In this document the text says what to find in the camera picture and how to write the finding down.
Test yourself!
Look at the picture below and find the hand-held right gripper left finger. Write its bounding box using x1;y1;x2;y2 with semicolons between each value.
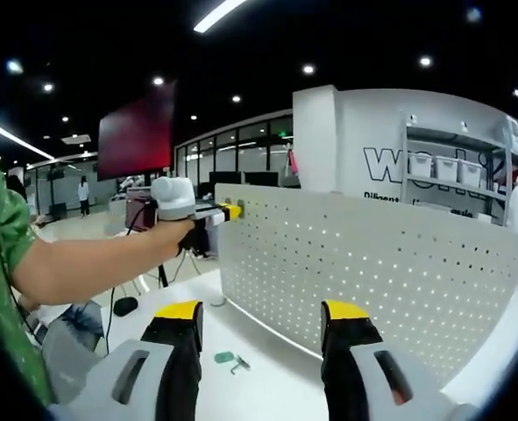
72;300;205;421

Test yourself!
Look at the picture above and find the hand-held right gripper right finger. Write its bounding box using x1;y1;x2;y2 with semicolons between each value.
320;299;443;421

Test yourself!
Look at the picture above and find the white perforated mounting plate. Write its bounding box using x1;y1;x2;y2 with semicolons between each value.
213;182;518;387

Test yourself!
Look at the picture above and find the person's left hand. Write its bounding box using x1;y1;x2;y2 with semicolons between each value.
169;217;198;256

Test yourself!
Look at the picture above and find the black computer tower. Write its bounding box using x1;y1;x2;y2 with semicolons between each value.
195;222;218;259

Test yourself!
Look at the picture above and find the black computer monitor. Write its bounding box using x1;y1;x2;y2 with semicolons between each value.
245;171;280;188
209;171;242;185

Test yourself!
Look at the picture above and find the lit computer monitor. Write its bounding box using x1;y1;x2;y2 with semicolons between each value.
125;187;158;232

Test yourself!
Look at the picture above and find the grey mesh office chair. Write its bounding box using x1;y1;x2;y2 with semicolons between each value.
43;313;104;404

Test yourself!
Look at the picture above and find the black computer mouse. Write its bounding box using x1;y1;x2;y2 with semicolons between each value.
113;296;138;316

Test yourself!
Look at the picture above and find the large red display screen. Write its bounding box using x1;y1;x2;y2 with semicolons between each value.
97;85;175;182

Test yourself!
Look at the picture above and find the white storage bin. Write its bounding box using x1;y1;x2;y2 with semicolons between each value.
409;155;434;179
458;160;483;184
434;157;459;181

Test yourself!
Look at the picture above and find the grey metal shelf rack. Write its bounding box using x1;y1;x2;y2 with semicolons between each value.
401;111;518;220

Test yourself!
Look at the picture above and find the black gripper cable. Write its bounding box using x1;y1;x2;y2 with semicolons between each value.
124;202;158;236

